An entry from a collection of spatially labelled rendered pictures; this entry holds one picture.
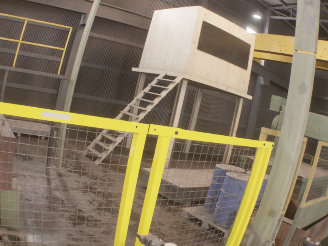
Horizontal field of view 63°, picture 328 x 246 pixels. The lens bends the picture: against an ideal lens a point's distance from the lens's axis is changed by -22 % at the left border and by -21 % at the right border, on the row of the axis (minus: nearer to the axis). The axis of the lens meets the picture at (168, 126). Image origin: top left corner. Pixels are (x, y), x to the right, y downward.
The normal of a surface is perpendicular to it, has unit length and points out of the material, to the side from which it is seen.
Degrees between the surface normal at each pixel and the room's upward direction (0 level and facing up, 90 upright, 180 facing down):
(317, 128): 90
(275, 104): 90
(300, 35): 90
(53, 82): 90
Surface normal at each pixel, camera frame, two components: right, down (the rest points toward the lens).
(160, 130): 0.61, 0.21
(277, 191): -0.76, -0.11
